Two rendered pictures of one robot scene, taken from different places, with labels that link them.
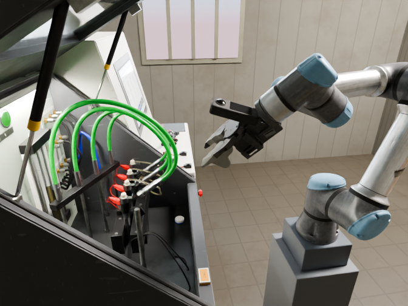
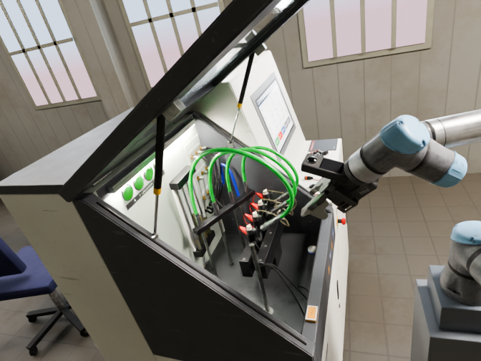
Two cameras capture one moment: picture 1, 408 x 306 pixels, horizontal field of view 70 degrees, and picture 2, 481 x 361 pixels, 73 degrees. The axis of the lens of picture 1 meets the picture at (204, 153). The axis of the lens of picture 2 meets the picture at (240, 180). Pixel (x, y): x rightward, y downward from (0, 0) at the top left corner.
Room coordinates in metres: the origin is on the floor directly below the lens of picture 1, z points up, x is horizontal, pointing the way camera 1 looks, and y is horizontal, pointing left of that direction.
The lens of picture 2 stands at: (-0.03, -0.24, 1.80)
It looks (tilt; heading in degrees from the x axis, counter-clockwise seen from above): 28 degrees down; 31
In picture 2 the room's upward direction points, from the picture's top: 13 degrees counter-clockwise
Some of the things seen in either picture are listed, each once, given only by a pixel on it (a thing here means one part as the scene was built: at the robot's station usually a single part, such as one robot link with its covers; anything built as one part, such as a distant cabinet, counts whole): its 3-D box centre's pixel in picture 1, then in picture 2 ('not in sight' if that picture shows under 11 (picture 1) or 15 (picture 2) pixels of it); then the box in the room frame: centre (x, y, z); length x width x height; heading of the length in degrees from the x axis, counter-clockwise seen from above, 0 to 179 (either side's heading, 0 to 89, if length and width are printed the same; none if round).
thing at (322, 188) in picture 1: (325, 193); (475, 246); (0.86, -0.43, 1.07); 0.13 x 0.12 x 0.14; 25
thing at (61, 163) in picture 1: (58, 141); (203, 172); (1.01, 0.55, 1.20); 0.13 x 0.03 x 0.31; 6
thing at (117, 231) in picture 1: (133, 220); (265, 246); (0.91, 0.27, 0.91); 0.34 x 0.10 x 0.15; 6
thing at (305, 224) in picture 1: (318, 219); (469, 274); (0.86, -0.42, 0.95); 0.15 x 0.15 x 0.10
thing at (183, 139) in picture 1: (170, 146); (316, 167); (1.51, 0.19, 0.96); 0.70 x 0.22 x 0.03; 6
